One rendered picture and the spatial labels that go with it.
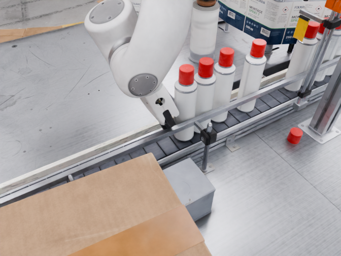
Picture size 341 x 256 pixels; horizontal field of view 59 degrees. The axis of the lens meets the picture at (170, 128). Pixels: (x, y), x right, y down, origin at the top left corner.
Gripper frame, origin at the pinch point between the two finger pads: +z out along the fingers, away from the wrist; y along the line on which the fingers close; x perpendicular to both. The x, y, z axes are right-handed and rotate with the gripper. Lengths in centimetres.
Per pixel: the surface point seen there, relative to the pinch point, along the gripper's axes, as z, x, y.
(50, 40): 7, 14, 76
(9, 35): 79, 52, 268
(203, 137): -0.3, -3.9, -9.7
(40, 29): 89, 26, 265
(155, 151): 4.5, 6.2, -1.5
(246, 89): 6.2, -22.5, -1.4
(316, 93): 24, -44, -6
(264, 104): 16.5, -27.0, -2.2
